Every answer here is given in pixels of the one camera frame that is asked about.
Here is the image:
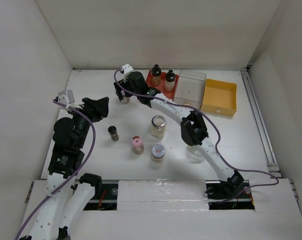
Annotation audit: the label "brown spice bottle black cap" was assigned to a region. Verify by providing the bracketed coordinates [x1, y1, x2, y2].
[151, 64, 162, 87]

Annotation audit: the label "white powder bottle black cap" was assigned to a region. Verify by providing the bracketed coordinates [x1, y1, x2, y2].
[164, 69, 176, 92]

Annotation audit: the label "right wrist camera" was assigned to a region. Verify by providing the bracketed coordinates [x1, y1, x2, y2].
[120, 63, 134, 76]

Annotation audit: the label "small dark pepper bottle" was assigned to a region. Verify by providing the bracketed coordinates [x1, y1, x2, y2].
[107, 125, 119, 142]

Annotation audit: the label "round glass jar metal lid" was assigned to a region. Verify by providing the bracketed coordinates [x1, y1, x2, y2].
[186, 146, 205, 164]

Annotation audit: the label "square glass jar beige grains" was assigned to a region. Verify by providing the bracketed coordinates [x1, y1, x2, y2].
[149, 115, 167, 138]

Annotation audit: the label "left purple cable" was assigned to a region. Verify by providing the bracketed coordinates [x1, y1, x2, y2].
[14, 99, 97, 240]

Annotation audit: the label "purple cable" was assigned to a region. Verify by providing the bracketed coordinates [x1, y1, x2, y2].
[113, 68, 283, 203]
[14, 99, 97, 240]

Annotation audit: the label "white-lid dark spice jar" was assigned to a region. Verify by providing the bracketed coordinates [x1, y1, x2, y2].
[120, 95, 130, 104]

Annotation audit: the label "yellow plastic tray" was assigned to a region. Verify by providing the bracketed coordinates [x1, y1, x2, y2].
[200, 78, 237, 117]

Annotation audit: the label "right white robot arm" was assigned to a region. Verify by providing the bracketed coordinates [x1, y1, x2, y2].
[113, 67, 246, 202]

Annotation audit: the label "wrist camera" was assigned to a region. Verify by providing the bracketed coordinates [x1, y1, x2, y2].
[57, 90, 75, 106]
[120, 63, 134, 76]

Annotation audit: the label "clear plastic tray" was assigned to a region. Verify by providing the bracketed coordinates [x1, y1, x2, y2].
[173, 70, 207, 109]

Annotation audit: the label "pink-cap spice bottle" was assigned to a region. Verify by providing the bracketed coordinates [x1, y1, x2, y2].
[131, 136, 144, 155]

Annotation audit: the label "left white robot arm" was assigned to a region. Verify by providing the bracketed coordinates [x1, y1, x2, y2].
[15, 96, 109, 240]

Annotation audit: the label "orange-red plastic tray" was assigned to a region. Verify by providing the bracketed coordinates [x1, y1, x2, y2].
[145, 70, 179, 101]

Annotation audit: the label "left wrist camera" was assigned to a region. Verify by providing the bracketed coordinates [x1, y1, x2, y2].
[57, 90, 75, 106]

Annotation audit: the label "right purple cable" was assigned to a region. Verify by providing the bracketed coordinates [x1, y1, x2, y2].
[113, 68, 283, 203]

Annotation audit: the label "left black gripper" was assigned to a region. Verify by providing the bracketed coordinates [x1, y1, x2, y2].
[68, 96, 109, 148]

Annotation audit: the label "white foam front block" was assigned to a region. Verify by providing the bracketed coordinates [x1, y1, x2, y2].
[117, 179, 209, 212]

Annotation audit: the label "white-lid beige spice jar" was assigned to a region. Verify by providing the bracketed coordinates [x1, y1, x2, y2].
[151, 144, 166, 170]

